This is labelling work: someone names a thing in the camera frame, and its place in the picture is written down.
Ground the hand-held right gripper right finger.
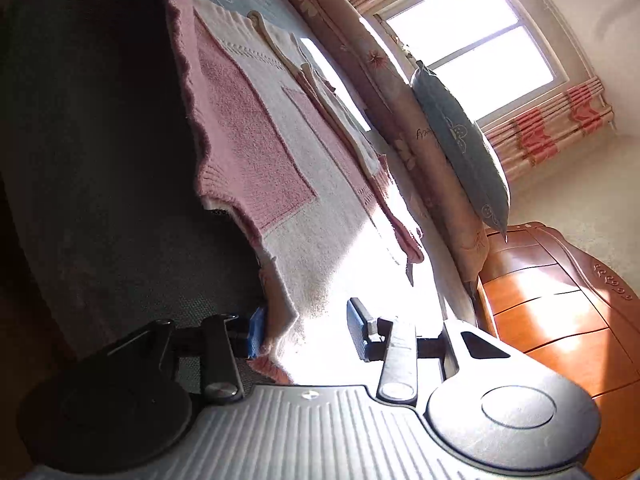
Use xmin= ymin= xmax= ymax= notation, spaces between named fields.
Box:
xmin=346 ymin=297 xmax=521 ymax=405

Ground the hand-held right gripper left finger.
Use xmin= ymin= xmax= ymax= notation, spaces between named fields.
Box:
xmin=85 ymin=306 xmax=266 ymax=405

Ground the pink and white knit sweater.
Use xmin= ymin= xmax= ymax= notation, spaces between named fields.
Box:
xmin=160 ymin=0 xmax=426 ymax=386

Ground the wooden headboard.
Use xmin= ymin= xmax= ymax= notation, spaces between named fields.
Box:
xmin=475 ymin=220 xmax=640 ymax=480

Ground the blue floral pillow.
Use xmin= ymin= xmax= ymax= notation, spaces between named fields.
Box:
xmin=410 ymin=62 xmax=512 ymax=241

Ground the folded pink floral quilt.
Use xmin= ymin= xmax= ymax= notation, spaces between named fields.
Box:
xmin=250 ymin=0 xmax=491 ymax=301

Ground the window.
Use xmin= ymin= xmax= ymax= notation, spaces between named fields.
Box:
xmin=372 ymin=0 xmax=571 ymax=122

